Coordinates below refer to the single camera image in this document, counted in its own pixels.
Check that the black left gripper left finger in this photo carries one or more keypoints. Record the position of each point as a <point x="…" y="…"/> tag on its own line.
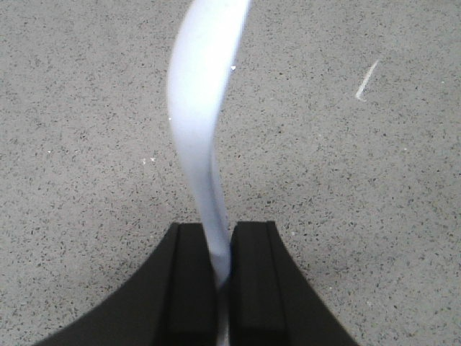
<point x="170" y="300"/>

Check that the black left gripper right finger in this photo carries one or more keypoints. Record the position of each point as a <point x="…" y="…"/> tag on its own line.
<point x="271" y="302"/>

